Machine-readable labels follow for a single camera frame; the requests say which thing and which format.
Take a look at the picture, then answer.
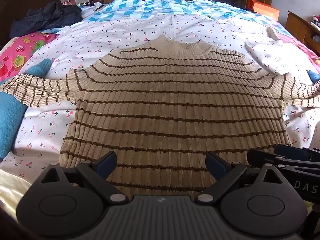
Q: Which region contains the blue fleece blanket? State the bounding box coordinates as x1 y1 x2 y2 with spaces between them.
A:
0 58 53 159

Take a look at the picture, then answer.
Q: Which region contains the wooden bedside cabinet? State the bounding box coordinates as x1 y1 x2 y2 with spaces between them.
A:
285 10 320 56

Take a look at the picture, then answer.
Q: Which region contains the dark navy jacket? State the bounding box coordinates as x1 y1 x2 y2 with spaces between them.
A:
9 1 83 38

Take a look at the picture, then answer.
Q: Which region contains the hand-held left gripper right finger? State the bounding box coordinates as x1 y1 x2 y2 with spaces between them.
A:
195 152 283 204

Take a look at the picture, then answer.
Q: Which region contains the pale yellow cloth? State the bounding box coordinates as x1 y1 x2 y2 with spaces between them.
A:
0 169 33 217

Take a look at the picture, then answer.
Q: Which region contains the pink cartoon-print pillow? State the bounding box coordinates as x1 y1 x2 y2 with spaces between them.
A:
0 32 59 83

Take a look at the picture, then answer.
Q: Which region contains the white cherry-print bed sheet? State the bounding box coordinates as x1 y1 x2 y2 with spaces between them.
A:
0 12 320 180

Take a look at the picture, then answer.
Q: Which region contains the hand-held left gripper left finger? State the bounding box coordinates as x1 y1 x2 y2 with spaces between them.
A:
37 151 128 204

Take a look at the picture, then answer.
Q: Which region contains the beige brown-striped ribbed sweater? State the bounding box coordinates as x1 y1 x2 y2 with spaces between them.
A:
0 35 320 197

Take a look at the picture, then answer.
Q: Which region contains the blue knit garment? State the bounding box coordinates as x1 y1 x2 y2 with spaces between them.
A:
307 69 320 84

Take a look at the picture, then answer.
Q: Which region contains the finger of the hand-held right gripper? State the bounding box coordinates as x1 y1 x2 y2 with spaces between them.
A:
274 144 320 159
246 148 320 174

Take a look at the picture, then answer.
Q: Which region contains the pink cartoon-print blanket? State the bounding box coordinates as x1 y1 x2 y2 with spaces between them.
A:
276 32 320 67

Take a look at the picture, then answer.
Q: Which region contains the orange box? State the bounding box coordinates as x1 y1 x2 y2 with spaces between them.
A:
246 0 280 20

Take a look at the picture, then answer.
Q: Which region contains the blue white geometric quilt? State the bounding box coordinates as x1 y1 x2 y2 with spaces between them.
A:
80 0 288 30

